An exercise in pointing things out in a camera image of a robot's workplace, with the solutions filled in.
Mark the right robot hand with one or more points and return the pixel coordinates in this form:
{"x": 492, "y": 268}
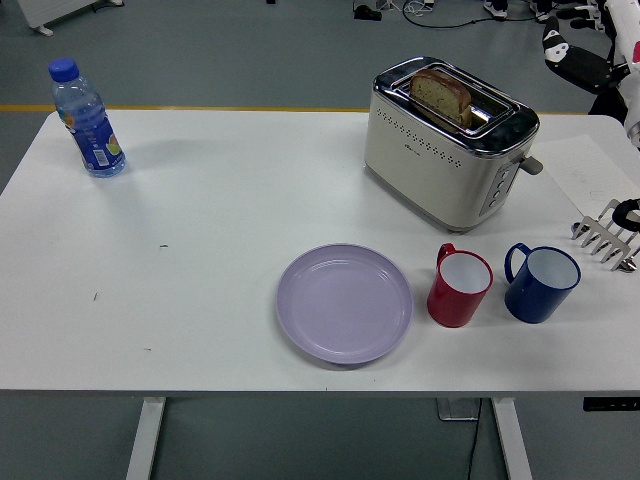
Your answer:
{"x": 625, "y": 30}

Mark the slice of toast bread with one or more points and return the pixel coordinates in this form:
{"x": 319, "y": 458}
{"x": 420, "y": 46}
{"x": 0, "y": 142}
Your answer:
{"x": 437, "y": 92}

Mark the lilac round plate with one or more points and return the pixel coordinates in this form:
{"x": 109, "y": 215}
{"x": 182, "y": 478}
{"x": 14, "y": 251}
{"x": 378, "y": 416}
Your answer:
{"x": 345, "y": 305}

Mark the person's shoe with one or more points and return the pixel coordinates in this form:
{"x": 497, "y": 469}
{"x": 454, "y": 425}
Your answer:
{"x": 542, "y": 11}
{"x": 495, "y": 9}

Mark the white paper sheet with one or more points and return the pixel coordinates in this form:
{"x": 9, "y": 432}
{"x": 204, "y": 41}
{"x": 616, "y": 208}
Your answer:
{"x": 575, "y": 165}

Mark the silver metal toast rack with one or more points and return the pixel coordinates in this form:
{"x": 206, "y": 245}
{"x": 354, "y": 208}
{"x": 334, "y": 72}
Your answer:
{"x": 602, "y": 240}

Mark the white stand legs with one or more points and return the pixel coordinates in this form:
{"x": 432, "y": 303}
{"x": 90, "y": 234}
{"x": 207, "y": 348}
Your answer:
{"x": 387, "y": 5}

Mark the cream and chrome toaster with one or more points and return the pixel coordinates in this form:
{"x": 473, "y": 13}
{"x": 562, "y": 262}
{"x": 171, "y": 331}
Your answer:
{"x": 425, "y": 170}

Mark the black floor socket box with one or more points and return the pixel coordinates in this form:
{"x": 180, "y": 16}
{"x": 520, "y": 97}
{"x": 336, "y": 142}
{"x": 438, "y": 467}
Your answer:
{"x": 367, "y": 13}

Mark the blue mug white inside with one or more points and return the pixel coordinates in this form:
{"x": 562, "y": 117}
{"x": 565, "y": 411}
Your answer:
{"x": 530, "y": 302}

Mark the red mug white inside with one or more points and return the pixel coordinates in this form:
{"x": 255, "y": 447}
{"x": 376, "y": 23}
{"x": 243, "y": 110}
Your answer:
{"x": 450, "y": 307}

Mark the black table control panel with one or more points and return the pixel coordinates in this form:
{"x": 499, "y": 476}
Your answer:
{"x": 610, "y": 404}

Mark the white table leg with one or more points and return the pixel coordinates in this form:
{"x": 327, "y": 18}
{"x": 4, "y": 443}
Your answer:
{"x": 145, "y": 440}
{"x": 512, "y": 440}

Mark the blue-capped plastic drink bottle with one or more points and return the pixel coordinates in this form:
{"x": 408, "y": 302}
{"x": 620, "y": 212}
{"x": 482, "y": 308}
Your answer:
{"x": 92, "y": 130}

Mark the white floor radiator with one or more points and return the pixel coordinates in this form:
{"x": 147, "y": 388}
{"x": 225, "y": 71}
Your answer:
{"x": 55, "y": 10}

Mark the grey bracket under table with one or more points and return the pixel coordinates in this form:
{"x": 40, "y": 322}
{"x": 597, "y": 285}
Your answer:
{"x": 452, "y": 410}

